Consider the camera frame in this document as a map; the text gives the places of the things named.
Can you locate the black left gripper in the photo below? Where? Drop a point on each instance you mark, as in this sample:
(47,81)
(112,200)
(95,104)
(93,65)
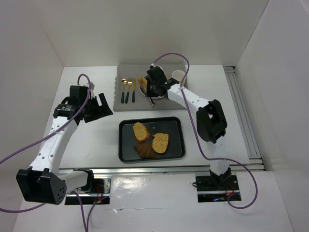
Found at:
(91,112)

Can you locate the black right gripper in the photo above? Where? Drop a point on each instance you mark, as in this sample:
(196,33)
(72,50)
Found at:
(151,90)

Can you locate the bread slice wedge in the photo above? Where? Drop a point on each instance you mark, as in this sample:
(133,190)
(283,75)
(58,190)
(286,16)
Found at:
(142,83)

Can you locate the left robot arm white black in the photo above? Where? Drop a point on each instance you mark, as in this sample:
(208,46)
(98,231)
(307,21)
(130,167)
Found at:
(41,182)

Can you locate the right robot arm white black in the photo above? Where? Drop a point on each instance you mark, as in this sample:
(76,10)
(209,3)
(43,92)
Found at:
(208,120)

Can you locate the bread slice left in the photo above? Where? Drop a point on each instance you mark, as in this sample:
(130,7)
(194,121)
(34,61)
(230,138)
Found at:
(141,133)

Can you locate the bread slice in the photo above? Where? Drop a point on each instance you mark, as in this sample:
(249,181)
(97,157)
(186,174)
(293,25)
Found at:
(141,133)
(160,142)

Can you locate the bread slice lower right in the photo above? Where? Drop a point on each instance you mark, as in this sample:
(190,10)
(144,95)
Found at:
(160,142)

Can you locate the white plate green red rim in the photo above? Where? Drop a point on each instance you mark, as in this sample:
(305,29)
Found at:
(143,93)

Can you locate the light green mug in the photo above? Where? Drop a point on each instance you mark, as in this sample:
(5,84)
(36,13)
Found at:
(178,75)

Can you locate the grey cloth placemat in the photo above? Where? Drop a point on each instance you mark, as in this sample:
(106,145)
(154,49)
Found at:
(141,103)

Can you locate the black baking tray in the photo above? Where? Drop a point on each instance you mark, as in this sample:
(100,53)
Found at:
(169,125)

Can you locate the brown chocolate croissant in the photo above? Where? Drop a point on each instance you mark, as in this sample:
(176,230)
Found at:
(145,151)

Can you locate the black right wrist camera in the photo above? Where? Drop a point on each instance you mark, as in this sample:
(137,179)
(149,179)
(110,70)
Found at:
(156,75)

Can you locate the gold knife green handle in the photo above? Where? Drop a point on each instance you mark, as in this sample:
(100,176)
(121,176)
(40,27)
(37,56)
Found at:
(134,88)

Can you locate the gold spoon green handle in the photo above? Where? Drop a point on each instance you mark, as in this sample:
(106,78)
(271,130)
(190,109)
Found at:
(124,83)

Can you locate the aluminium rail right side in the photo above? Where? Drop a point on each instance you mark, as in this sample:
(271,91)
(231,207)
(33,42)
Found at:
(256,162)

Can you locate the aluminium rail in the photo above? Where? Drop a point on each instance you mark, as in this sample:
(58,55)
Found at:
(152,170)
(256,162)

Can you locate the aluminium rail front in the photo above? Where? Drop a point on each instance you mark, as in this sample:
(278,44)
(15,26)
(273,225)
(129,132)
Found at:
(152,170)

